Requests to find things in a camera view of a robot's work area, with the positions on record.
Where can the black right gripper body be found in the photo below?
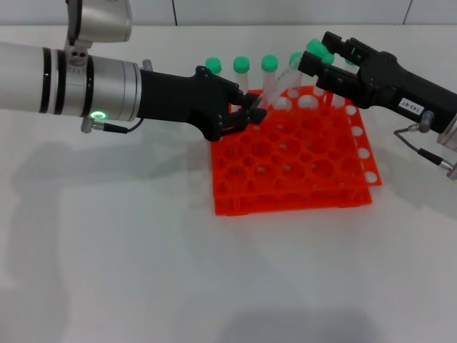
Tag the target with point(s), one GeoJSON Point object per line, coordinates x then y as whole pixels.
{"type": "Point", "coordinates": [396, 85]}

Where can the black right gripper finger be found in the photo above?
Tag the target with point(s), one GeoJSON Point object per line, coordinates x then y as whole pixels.
{"type": "Point", "coordinates": [332, 78]}
{"type": "Point", "coordinates": [339, 44]}

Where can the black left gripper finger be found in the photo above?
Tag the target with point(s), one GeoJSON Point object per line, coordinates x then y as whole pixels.
{"type": "Point", "coordinates": [248, 100]}
{"type": "Point", "coordinates": [255, 116]}

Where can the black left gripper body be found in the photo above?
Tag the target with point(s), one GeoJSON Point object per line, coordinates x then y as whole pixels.
{"type": "Point", "coordinates": [178, 98]}

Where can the orange test tube rack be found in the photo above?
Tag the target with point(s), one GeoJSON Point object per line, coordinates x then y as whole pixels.
{"type": "Point", "coordinates": [296, 168]}

